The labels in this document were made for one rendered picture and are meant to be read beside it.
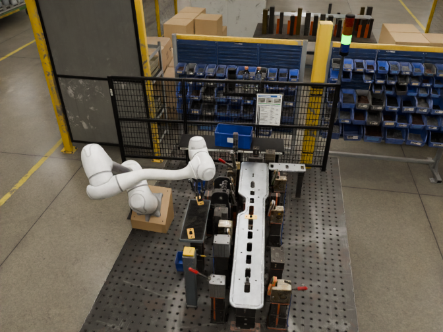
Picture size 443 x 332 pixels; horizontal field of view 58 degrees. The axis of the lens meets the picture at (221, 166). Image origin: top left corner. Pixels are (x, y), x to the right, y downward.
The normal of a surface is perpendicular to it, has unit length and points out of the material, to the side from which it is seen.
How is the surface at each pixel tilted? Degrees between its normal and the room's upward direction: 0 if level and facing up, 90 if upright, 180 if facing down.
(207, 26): 90
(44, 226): 0
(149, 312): 0
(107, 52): 91
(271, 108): 90
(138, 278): 0
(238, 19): 90
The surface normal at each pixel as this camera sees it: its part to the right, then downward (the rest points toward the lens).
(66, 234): 0.00, -0.82
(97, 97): -0.18, 0.55
